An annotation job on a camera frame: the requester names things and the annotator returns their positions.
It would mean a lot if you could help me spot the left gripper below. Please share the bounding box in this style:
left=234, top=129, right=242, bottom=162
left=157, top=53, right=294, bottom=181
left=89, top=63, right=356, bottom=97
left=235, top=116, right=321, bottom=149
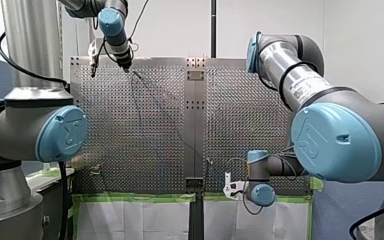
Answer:
left=115, top=49, right=134, bottom=74

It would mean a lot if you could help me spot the blue cable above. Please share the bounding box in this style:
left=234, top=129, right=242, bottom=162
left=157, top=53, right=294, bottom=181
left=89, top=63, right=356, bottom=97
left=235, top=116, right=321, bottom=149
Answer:
left=130, top=69, right=206, bottom=160

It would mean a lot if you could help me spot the black pole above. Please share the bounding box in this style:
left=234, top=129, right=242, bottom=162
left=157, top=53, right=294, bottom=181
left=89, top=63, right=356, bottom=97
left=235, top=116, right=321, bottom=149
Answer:
left=210, top=0, right=218, bottom=60

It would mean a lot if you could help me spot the dark side table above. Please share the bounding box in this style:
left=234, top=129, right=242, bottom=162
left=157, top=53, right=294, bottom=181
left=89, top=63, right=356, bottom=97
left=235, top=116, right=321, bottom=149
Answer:
left=25, top=166, right=76, bottom=240

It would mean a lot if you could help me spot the grey board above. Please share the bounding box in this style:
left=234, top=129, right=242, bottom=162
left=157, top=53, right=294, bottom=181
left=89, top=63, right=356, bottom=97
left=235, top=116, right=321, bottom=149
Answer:
left=312, top=180, right=384, bottom=240

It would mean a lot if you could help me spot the thin black cable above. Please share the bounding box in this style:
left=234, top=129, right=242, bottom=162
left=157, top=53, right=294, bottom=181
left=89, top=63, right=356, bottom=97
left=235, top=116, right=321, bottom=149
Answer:
left=127, top=0, right=151, bottom=43
left=241, top=181, right=265, bottom=216

